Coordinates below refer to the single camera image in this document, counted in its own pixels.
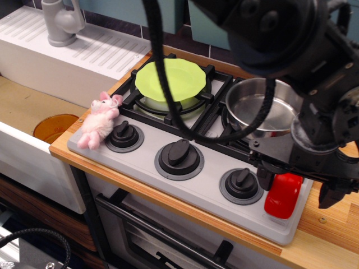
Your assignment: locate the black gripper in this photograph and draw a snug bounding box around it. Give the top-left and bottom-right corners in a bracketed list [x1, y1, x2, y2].
[249, 134, 358, 208]

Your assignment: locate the red plastic salmon piece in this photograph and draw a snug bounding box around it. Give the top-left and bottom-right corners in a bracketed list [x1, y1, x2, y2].
[264, 173, 303, 220]

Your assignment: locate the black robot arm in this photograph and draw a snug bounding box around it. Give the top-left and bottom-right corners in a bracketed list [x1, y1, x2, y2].
[195, 1, 358, 208]

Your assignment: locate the black right stove knob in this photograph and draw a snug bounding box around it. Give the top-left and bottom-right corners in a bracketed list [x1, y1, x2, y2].
[219, 168, 264, 206]

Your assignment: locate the black stove knob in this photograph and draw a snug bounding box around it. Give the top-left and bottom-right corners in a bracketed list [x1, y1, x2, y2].
[154, 138, 204, 181]
[105, 120, 144, 154]
[219, 168, 264, 206]

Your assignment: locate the stainless steel pan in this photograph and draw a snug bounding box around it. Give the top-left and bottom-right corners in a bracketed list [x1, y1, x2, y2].
[225, 78, 303, 141]

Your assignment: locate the black right burner grate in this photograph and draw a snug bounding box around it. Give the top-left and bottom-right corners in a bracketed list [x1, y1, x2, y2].
[195, 78, 253, 164]

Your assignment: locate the black burner grate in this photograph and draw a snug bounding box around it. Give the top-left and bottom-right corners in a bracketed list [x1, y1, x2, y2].
[195, 78, 253, 164]
[115, 54, 233, 140]

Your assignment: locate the black middle stove knob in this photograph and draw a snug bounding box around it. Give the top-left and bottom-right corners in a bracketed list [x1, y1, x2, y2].
[154, 138, 204, 181]

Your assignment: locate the black left burner grate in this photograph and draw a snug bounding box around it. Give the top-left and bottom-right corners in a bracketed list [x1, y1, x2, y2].
[115, 54, 233, 140]

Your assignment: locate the grey toy stove top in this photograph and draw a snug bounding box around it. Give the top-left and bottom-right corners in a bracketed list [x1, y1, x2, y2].
[66, 75, 314, 247]

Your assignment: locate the lime green plastic plate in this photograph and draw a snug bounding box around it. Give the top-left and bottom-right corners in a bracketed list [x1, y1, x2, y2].
[135, 58, 206, 102]

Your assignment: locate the toy oven door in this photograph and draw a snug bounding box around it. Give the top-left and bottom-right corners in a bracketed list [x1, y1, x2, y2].
[93, 189, 285, 268]

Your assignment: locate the black left stove knob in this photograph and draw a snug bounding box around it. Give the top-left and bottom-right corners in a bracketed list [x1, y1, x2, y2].
[105, 120, 144, 154]

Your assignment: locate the pink plush pig toy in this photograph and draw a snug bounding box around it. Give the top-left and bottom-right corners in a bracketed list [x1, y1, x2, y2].
[77, 91, 123, 150]

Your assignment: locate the orange plastic bowl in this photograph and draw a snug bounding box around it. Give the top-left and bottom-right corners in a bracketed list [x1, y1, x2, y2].
[33, 114, 79, 144]

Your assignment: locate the white toy sink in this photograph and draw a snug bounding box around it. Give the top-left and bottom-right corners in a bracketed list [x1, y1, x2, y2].
[1, 6, 150, 214]

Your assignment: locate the grey toy faucet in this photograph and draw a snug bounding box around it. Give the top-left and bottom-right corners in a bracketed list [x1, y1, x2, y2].
[42, 0, 85, 47]

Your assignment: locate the teal left wall cabinet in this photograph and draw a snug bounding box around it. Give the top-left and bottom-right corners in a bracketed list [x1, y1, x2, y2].
[79, 1, 185, 34]

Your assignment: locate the black braided cable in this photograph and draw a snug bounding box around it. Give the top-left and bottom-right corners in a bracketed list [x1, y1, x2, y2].
[0, 0, 277, 269]

